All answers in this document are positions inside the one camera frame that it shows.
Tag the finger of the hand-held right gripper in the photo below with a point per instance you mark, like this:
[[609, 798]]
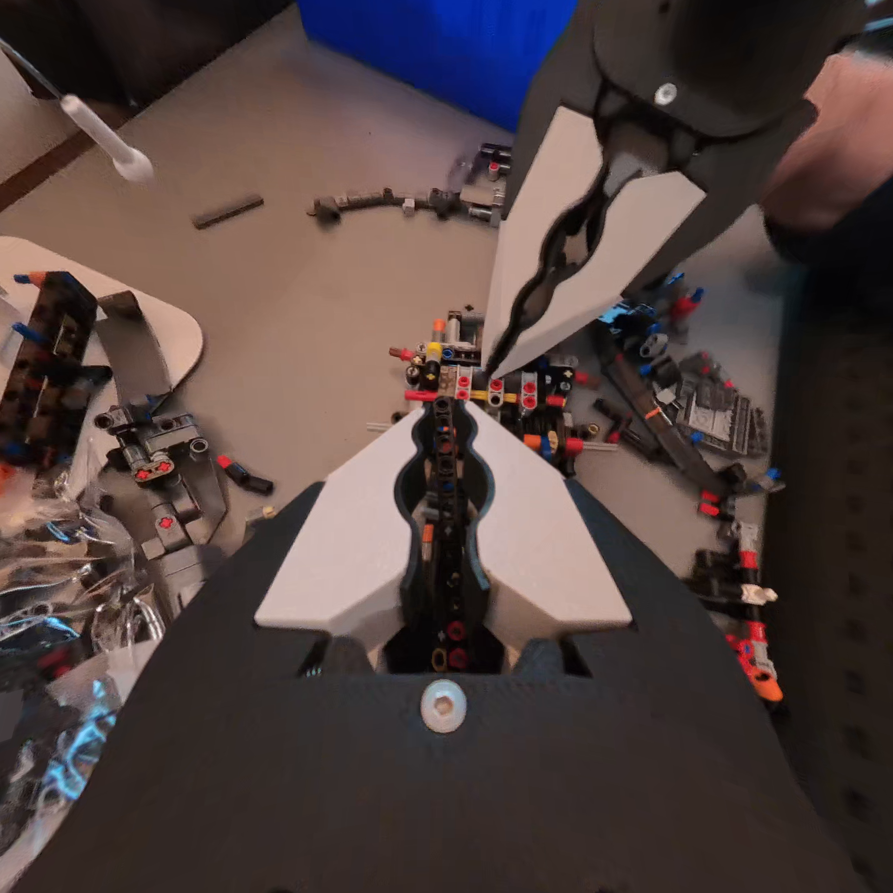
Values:
[[628, 244], [537, 188]]

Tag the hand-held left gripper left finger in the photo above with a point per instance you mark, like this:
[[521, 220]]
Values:
[[335, 551]]

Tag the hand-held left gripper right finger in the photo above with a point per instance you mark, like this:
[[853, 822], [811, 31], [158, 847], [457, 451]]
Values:
[[551, 551]]

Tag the lego car chassis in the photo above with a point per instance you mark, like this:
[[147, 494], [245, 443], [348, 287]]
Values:
[[537, 404]]

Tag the long black curved lego assembly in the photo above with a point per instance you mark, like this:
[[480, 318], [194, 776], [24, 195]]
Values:
[[670, 432]]

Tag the dark grey curved lego panel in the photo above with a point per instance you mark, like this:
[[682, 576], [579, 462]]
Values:
[[136, 342]]

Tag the person's right forearm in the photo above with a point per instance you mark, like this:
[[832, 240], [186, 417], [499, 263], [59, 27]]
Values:
[[844, 244]]

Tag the grey black lego fender assembly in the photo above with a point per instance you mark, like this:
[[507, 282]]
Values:
[[481, 192]]

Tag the small grey lego connector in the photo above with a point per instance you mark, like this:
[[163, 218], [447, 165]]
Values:
[[259, 520]]

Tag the light grey long lego beam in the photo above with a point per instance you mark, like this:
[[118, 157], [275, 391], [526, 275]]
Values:
[[654, 344]]

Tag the black lego connector red axle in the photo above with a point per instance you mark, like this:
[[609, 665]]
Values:
[[248, 476]]

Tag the long black lego connector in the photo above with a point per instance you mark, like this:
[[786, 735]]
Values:
[[624, 429]]

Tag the black lego connector two red pins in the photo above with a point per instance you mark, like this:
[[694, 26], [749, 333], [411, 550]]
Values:
[[718, 504]]

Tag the black lego axle assembly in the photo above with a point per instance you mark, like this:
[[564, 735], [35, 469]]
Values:
[[725, 579]]

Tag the grey lego assembly red axles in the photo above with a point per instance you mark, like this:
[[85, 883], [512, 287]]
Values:
[[167, 446]]

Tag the small blue red lego piece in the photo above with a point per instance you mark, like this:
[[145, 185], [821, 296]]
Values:
[[757, 663]]

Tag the clear bag of lego parts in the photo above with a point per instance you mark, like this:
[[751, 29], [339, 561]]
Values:
[[56, 628]]

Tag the dark grey flat lego tile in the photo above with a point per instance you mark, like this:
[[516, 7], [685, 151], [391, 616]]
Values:
[[228, 211]]

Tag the person's right hand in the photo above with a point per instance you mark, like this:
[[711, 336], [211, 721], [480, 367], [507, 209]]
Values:
[[837, 139]]

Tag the blue plastic bin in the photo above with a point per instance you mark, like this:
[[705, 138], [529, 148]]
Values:
[[446, 49]]

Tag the white lamp base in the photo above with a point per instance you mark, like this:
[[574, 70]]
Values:
[[174, 328]]

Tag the grey square lego frame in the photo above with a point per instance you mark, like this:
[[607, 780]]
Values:
[[725, 411]]

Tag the black lego frame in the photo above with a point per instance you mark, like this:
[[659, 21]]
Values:
[[49, 363]]

